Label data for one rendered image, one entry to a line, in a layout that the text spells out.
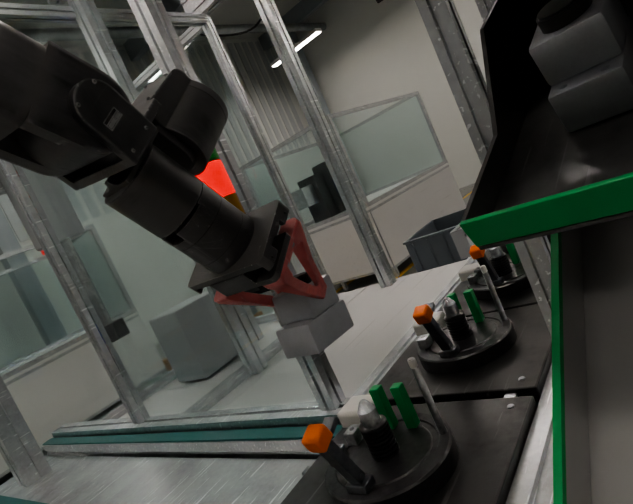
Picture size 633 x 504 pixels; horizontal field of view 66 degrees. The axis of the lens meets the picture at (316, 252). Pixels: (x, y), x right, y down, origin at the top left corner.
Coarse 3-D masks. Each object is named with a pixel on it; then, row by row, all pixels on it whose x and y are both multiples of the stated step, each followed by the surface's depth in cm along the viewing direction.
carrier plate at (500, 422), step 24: (456, 408) 56; (480, 408) 54; (504, 408) 52; (528, 408) 50; (456, 432) 52; (480, 432) 50; (504, 432) 48; (528, 432) 48; (480, 456) 46; (504, 456) 45; (312, 480) 55; (456, 480) 44; (480, 480) 43; (504, 480) 42
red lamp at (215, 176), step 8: (216, 160) 66; (208, 168) 65; (216, 168) 66; (224, 168) 67; (200, 176) 65; (208, 176) 65; (216, 176) 65; (224, 176) 66; (208, 184) 65; (216, 184) 65; (224, 184) 66; (224, 192) 66; (232, 192) 67
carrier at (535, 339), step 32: (448, 320) 68; (480, 320) 72; (512, 320) 72; (544, 320) 68; (416, 352) 77; (448, 352) 65; (480, 352) 63; (512, 352) 63; (544, 352) 59; (384, 384) 70; (416, 384) 66; (448, 384) 62; (480, 384) 59; (512, 384) 56; (544, 384) 55
